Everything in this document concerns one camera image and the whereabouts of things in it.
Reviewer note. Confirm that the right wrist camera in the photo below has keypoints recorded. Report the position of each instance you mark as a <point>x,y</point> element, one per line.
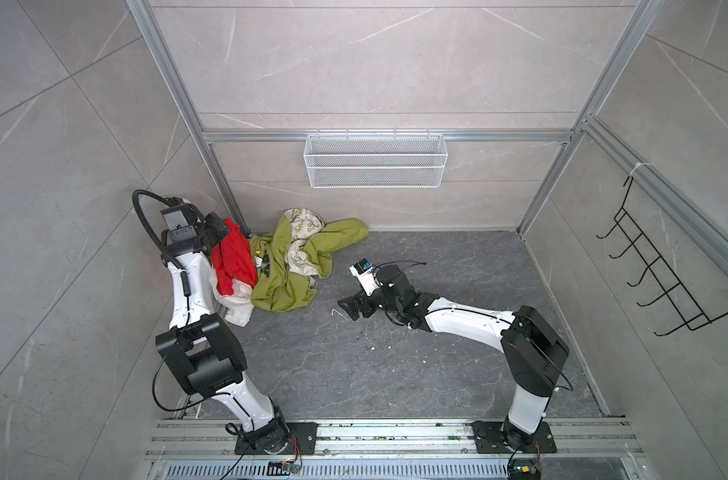
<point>363,271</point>

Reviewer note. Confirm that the plain white cloth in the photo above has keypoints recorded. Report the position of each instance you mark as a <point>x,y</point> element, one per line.
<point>237,307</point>

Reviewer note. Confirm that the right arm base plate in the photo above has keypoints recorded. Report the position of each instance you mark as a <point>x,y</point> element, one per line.
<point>498,437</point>

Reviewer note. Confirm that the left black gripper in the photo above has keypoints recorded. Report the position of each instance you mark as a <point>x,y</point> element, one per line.
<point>217,230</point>

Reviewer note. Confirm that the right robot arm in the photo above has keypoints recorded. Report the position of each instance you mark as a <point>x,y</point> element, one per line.
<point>535,353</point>

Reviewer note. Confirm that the green cloth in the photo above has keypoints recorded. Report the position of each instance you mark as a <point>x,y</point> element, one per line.
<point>279,290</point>

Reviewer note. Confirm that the aluminium mounting rail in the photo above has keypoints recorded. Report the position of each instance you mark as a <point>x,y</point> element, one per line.
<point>402,438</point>

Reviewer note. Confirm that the white wire mesh basket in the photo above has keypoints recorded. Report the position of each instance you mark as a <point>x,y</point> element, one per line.
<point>375,160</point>

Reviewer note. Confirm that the black wire hook rack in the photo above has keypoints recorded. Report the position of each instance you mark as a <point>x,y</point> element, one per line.
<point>670,289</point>

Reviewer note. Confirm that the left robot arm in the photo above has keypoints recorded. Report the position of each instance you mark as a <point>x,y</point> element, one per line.
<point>199,349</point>

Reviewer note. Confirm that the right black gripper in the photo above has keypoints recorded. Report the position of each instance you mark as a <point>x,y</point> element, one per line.
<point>362,300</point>

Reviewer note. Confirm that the white floral patterned cloth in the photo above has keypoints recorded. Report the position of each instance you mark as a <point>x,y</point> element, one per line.
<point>303,223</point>

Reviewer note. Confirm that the red cloth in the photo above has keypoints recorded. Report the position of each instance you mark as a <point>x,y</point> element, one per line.
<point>233,261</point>

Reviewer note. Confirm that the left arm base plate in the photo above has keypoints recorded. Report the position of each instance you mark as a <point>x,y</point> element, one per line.
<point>276,438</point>

